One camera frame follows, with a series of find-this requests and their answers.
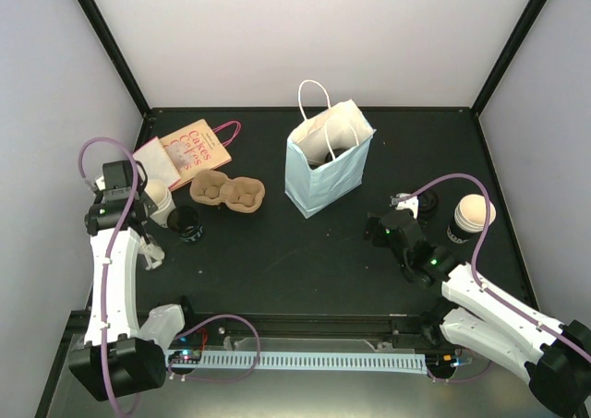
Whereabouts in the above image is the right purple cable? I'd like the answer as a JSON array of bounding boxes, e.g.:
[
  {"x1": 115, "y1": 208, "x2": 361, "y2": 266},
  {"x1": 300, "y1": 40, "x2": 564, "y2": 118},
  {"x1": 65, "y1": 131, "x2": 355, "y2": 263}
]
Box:
[{"x1": 396, "y1": 173, "x2": 591, "y2": 364}]

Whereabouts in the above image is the purple cable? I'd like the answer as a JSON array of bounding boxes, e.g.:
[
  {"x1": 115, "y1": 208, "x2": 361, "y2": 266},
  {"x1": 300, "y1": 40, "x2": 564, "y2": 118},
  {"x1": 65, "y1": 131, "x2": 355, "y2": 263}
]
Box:
[
  {"x1": 396, "y1": 173, "x2": 591, "y2": 364},
  {"x1": 77, "y1": 137, "x2": 141, "y2": 416}
]

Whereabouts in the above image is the light blue paper bag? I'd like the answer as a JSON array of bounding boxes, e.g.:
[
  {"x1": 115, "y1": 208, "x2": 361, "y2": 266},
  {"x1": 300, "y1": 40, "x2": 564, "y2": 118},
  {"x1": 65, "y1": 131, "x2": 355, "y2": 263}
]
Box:
[{"x1": 284, "y1": 79, "x2": 376, "y2": 219}]

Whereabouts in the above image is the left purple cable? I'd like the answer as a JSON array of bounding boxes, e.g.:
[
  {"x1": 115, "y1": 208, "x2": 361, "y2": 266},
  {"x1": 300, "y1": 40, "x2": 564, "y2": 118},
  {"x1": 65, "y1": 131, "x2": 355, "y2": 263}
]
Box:
[{"x1": 77, "y1": 137, "x2": 141, "y2": 416}]

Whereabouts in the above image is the black left frame post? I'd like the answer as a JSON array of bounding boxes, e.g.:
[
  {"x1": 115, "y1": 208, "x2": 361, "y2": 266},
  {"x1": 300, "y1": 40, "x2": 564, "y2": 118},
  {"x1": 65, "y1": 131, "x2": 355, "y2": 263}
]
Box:
[{"x1": 77, "y1": 0, "x2": 151, "y2": 117}]

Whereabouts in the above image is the left paper cup stack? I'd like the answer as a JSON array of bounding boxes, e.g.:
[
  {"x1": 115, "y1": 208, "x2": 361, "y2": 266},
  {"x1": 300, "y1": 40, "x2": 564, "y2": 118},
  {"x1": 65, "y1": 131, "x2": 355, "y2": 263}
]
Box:
[{"x1": 144, "y1": 179, "x2": 175, "y2": 228}]

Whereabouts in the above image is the brown Cakes paper bag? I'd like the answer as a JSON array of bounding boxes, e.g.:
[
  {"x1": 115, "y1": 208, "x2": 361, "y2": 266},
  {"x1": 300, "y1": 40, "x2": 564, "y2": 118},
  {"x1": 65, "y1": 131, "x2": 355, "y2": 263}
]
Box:
[{"x1": 160, "y1": 119, "x2": 242, "y2": 191}]

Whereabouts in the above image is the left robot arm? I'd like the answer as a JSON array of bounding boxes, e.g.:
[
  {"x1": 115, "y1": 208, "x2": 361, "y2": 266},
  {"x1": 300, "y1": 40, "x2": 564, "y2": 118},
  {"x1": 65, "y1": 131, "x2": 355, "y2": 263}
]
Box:
[{"x1": 69, "y1": 160, "x2": 185, "y2": 401}]

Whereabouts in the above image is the right paper cup stack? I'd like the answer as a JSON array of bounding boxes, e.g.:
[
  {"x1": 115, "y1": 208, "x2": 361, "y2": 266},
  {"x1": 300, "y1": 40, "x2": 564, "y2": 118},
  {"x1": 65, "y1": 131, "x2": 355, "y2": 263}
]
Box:
[{"x1": 446, "y1": 194, "x2": 487, "y2": 245}]

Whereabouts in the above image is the black right frame post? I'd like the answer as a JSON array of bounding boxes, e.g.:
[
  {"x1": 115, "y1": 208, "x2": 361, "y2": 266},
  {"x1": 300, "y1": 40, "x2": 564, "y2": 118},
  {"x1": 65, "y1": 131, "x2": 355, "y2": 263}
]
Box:
[{"x1": 471, "y1": 0, "x2": 548, "y2": 117}]

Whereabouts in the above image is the white pink-edged napkin pack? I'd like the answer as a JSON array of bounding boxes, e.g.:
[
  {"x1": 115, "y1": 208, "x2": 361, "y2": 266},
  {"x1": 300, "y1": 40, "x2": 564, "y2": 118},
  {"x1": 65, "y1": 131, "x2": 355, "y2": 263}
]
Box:
[{"x1": 133, "y1": 137, "x2": 181, "y2": 189}]

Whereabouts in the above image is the light blue slotted cable duct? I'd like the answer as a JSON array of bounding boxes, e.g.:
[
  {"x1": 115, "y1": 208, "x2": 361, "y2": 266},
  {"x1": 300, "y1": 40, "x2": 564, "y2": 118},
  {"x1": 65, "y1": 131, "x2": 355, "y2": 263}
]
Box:
[{"x1": 165, "y1": 350, "x2": 428, "y2": 375}]

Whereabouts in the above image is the black coffee lid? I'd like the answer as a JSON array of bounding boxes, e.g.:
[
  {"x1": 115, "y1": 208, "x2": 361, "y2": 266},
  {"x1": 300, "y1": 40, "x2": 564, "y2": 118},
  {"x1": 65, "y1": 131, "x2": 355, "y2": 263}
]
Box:
[
  {"x1": 326, "y1": 148, "x2": 350, "y2": 161},
  {"x1": 308, "y1": 156, "x2": 332, "y2": 170},
  {"x1": 417, "y1": 190, "x2": 439, "y2": 220}
]

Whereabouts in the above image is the paper cup stack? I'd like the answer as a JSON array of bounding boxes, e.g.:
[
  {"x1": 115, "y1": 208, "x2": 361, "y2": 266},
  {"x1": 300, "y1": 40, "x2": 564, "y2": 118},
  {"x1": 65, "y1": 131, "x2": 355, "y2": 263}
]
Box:
[
  {"x1": 144, "y1": 179, "x2": 175, "y2": 228},
  {"x1": 446, "y1": 194, "x2": 487, "y2": 245}
]

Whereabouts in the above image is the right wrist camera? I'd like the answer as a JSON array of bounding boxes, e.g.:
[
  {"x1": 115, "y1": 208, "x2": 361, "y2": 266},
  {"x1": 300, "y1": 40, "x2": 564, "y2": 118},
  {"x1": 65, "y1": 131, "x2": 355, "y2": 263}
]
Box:
[{"x1": 390, "y1": 193, "x2": 419, "y2": 219}]

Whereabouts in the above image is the black frame post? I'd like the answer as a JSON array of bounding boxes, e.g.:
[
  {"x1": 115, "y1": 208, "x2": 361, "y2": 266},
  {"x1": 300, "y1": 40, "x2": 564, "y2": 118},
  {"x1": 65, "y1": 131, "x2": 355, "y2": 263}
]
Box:
[
  {"x1": 77, "y1": 0, "x2": 151, "y2": 117},
  {"x1": 471, "y1": 0, "x2": 548, "y2": 117}
]

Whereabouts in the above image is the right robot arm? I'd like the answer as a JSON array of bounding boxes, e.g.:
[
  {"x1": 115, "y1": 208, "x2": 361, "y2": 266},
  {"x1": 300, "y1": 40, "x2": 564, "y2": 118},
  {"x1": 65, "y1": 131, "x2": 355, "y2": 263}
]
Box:
[{"x1": 364, "y1": 209, "x2": 590, "y2": 417}]

